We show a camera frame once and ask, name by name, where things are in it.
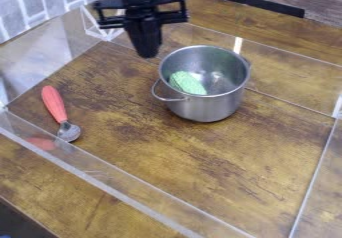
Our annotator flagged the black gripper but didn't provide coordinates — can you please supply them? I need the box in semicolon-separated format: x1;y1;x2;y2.
93;0;188;58

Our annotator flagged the green knitted object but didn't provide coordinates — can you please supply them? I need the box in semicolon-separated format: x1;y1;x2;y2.
168;71;207;95

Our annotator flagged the silver metal pot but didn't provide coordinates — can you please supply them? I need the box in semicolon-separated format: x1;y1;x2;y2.
151;45;251;122

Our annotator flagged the clear acrylic corner bracket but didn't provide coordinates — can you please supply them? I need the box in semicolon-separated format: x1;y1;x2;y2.
80;6;124;42

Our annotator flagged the black strip on wall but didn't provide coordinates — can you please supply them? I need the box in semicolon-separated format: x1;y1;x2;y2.
226;0;304;18

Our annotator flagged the orange handled metal spoon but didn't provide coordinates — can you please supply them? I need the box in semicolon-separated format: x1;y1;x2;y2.
41;86;81;142

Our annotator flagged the clear acrylic enclosure wall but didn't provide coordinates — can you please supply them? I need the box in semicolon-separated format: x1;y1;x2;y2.
0;110;255;238

